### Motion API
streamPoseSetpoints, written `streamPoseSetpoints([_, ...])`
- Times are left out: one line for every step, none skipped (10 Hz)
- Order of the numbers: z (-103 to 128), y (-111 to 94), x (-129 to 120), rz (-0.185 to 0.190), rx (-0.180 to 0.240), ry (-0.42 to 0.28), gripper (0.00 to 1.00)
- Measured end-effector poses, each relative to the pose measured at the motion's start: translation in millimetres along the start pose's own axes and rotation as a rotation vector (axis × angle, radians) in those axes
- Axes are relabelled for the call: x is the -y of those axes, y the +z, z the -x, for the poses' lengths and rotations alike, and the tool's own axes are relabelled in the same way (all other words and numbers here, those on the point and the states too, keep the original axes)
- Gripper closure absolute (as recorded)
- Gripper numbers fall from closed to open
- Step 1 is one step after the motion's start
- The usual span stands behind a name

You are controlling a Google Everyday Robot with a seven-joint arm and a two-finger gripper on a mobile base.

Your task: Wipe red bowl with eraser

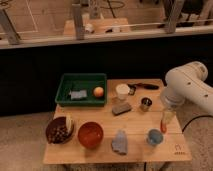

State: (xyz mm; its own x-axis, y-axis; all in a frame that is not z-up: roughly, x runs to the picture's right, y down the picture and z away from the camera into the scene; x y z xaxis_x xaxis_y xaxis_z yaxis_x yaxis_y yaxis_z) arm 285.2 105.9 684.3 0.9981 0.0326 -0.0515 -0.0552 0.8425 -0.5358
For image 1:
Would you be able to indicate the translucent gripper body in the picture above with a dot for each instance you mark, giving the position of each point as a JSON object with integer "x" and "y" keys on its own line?
{"x": 168, "y": 114}

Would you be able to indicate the grey felt eraser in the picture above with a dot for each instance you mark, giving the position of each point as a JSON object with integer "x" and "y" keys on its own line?
{"x": 121, "y": 108}

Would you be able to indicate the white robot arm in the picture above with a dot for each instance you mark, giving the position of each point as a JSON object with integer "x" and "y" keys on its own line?
{"x": 186, "y": 82}

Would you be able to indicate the red bowl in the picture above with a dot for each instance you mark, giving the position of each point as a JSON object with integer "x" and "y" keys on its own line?
{"x": 90, "y": 135}

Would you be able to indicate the brown bowl with nuts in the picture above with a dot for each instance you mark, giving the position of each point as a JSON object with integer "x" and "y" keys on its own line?
{"x": 59, "y": 130}

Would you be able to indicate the metal cup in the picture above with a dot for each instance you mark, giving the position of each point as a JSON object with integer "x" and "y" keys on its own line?
{"x": 145, "y": 104}

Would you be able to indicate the blue mug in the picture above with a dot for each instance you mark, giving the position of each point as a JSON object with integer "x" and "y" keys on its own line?
{"x": 154, "y": 137}

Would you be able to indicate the white paper cup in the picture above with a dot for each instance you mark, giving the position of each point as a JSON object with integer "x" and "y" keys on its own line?
{"x": 122, "y": 91}

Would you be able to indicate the crumpled blue cloth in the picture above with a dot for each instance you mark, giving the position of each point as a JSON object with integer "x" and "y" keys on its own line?
{"x": 120, "y": 144}

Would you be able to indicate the orange peach fruit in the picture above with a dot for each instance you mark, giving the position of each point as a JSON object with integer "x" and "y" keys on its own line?
{"x": 98, "y": 92}

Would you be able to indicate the blue sponge in tray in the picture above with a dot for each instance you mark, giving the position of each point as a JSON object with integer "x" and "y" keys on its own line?
{"x": 78, "y": 95}

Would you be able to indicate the green plastic tray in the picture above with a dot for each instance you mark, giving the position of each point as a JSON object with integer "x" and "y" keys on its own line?
{"x": 81, "y": 81}

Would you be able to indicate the black handled tool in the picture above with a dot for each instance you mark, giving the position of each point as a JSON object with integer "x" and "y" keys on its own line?
{"x": 133, "y": 87}

